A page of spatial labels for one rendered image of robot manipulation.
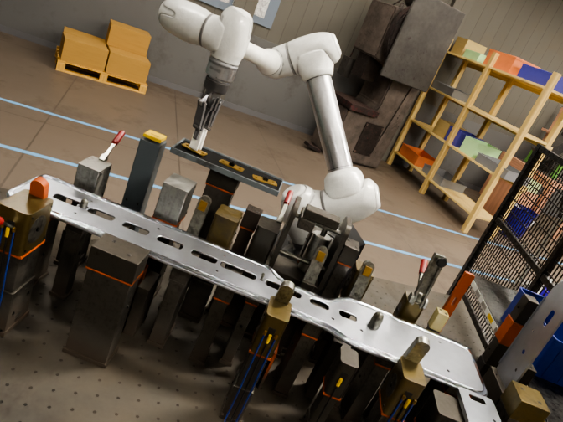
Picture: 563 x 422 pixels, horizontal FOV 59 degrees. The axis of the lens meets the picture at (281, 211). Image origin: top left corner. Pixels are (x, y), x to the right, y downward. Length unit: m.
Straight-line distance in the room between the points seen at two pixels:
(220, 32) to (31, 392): 1.06
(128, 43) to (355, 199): 5.42
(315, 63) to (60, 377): 1.38
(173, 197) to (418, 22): 5.69
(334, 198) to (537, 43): 7.75
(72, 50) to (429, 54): 4.43
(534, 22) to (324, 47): 7.47
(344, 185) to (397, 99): 5.54
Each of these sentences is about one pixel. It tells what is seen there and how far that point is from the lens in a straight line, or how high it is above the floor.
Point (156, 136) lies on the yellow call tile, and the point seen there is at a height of 1.16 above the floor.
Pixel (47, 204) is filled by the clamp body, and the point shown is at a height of 1.06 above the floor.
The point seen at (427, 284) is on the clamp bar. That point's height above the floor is 1.12.
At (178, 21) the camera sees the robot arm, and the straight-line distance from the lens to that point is 1.60.
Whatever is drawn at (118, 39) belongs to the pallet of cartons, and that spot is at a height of 0.49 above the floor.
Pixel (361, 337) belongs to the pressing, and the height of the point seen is 1.00.
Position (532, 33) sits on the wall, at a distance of 9.35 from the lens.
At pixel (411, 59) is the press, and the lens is 6.99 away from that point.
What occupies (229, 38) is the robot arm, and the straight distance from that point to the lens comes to 1.54.
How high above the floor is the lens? 1.69
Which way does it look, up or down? 21 degrees down
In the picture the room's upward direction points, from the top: 23 degrees clockwise
